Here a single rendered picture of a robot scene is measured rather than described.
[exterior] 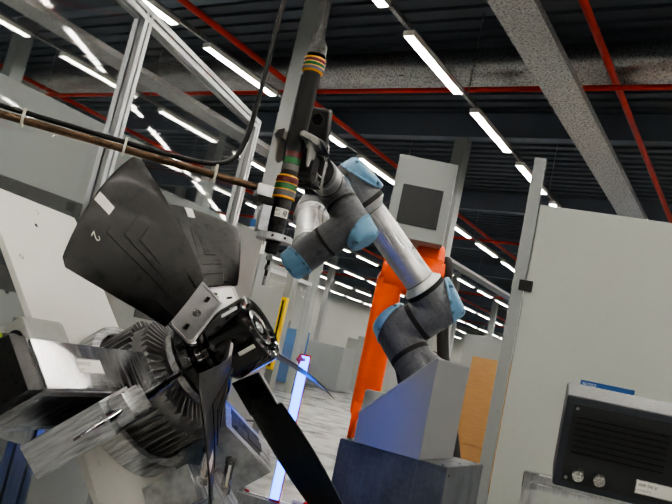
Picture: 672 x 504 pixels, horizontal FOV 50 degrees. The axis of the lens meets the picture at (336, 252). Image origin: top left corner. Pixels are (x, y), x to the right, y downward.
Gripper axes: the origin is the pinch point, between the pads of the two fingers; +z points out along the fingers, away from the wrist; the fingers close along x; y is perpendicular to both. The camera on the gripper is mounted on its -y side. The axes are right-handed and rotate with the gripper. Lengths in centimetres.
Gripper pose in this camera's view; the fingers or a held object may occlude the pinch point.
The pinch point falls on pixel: (291, 130)
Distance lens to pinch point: 137.4
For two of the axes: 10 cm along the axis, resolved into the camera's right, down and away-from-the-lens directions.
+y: -2.1, 9.7, -1.5
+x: -9.4, -1.6, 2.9
